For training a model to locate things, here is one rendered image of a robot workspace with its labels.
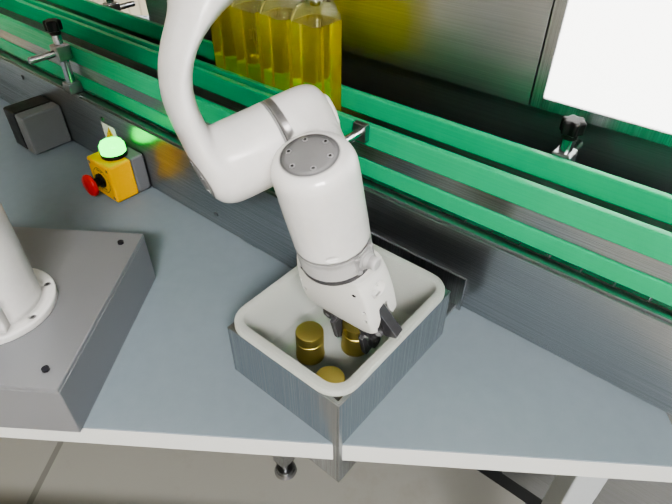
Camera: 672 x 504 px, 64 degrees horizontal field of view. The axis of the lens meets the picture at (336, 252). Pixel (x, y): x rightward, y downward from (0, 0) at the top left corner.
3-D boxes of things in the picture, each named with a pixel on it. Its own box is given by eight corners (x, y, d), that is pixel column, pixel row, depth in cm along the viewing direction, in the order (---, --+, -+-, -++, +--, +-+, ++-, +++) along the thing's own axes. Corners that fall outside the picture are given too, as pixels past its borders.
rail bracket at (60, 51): (87, 94, 102) (64, 20, 93) (50, 107, 97) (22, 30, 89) (75, 88, 104) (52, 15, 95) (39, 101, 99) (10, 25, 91)
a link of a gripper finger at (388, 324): (413, 325, 57) (393, 334, 62) (357, 277, 56) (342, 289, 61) (407, 333, 56) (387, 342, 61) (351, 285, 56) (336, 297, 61)
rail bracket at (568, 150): (576, 198, 75) (607, 108, 66) (557, 221, 71) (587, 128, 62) (549, 188, 77) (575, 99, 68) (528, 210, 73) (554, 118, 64)
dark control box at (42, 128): (73, 142, 113) (60, 104, 108) (36, 157, 108) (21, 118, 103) (53, 130, 117) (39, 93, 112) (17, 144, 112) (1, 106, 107)
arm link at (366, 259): (398, 228, 51) (399, 246, 53) (324, 195, 55) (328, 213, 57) (352, 285, 48) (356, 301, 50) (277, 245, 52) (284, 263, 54)
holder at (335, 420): (463, 310, 76) (472, 268, 71) (338, 448, 60) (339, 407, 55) (366, 259, 84) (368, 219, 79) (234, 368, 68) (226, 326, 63)
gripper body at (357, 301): (398, 240, 52) (405, 302, 61) (317, 203, 57) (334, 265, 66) (354, 296, 49) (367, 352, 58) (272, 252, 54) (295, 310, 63)
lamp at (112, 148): (132, 153, 95) (128, 138, 93) (110, 164, 92) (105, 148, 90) (118, 145, 97) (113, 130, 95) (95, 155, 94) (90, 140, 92)
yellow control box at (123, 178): (152, 189, 99) (143, 153, 95) (116, 207, 95) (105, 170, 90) (130, 176, 103) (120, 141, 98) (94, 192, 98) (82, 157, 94)
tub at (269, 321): (445, 330, 72) (454, 283, 67) (339, 448, 59) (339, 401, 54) (344, 274, 81) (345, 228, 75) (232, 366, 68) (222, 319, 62)
